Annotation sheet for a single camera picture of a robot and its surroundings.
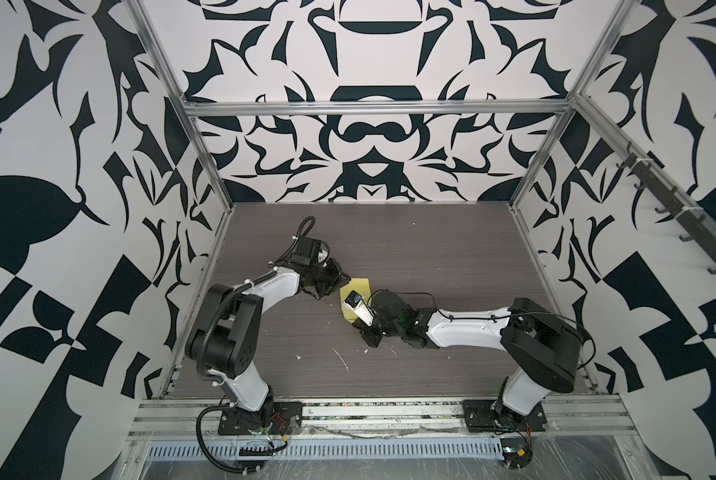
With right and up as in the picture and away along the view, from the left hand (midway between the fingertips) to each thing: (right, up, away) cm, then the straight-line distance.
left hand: (354, 272), depth 90 cm
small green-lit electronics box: (+38, -40, -19) cm, 58 cm away
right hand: (0, -13, -5) cm, 14 cm away
